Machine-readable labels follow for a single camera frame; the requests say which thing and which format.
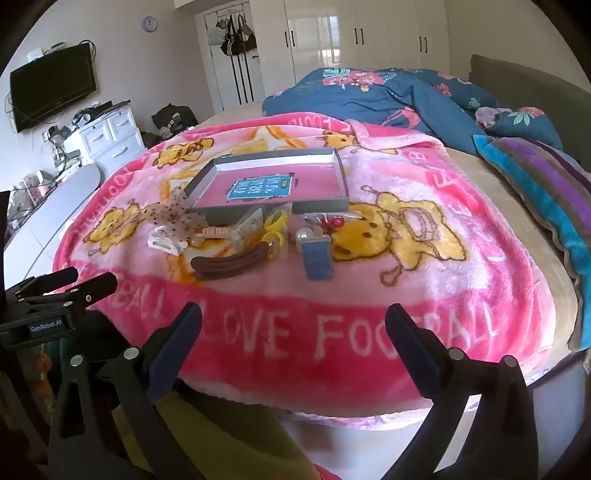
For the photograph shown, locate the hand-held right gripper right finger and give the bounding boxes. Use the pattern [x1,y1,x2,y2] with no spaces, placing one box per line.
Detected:
[383,304,550,480]

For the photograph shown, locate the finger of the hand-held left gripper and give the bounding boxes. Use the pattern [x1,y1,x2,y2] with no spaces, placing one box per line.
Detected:
[4,267,80,301]
[18,271,119,320]

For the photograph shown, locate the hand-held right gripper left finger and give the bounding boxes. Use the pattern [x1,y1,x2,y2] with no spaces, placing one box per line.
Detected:
[48,302,204,480]

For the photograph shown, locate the white hair clip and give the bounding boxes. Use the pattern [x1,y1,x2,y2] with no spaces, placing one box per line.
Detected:
[148,228,188,256]

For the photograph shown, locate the brown hair clip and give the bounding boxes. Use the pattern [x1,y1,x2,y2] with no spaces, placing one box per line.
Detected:
[190,242,269,281]

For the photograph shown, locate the dotted sheer bow hair clip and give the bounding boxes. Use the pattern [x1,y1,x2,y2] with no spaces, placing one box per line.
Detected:
[143,190,208,241]

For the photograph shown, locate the clear earring card packet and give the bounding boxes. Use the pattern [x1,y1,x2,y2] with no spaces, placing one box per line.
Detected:
[230,206,265,252]

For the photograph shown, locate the yellow hair clips packet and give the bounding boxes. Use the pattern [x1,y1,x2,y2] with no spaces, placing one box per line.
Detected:
[261,203,293,258]

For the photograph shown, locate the grey shallow box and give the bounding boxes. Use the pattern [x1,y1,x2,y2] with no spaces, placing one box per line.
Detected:
[183,148,350,214]

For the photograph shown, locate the white rounded table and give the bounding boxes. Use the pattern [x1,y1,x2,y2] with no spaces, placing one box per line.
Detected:
[2,164,101,278]

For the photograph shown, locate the person's yellow clothing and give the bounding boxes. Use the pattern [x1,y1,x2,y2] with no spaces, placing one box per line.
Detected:
[111,383,324,480]

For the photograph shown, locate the pink printed blanket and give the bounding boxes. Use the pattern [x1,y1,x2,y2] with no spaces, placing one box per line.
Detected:
[52,112,555,418]

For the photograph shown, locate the pink spiral hair clip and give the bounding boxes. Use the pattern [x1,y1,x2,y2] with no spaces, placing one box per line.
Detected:
[187,224,236,247]

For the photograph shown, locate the small blue box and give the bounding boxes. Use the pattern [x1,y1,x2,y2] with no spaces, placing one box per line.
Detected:
[302,234,334,281]

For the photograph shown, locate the white drawer cabinet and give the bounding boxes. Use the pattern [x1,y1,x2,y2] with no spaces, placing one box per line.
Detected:
[65,104,146,178]

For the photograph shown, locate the red earrings packet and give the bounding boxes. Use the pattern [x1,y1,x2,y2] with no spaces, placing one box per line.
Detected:
[301,211,365,234]

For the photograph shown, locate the black bag on floor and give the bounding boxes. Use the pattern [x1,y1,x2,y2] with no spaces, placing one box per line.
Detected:
[151,105,199,139]

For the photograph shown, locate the blue printed card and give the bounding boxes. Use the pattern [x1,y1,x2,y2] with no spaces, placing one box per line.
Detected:
[225,174,296,204]

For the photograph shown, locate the striped pillow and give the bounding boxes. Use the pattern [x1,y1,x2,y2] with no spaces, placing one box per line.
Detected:
[473,136,591,352]

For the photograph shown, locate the white door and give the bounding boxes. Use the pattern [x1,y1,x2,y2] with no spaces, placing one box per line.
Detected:
[196,9,265,112]

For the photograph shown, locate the blue floral quilt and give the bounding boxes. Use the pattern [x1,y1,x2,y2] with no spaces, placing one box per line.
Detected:
[262,67,564,155]

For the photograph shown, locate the black hanging bag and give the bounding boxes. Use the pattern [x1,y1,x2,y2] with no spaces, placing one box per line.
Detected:
[221,16,245,57]

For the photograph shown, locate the grey hanging bag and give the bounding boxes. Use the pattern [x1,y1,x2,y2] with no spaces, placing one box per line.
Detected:
[205,18,227,45]

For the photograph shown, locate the olive headboard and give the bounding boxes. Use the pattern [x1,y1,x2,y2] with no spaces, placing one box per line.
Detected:
[468,54,591,167]

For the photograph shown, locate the dark hanging bag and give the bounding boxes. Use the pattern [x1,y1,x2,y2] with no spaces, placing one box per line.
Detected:
[239,15,258,51]

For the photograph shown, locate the white glossy wardrobe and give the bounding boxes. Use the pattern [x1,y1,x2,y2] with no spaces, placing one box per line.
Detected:
[284,0,451,100]

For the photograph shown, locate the black wall television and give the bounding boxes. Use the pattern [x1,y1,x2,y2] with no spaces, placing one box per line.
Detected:
[9,44,98,134]

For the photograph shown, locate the dark hanging straps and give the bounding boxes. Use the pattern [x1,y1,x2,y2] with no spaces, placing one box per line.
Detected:
[231,54,254,105]

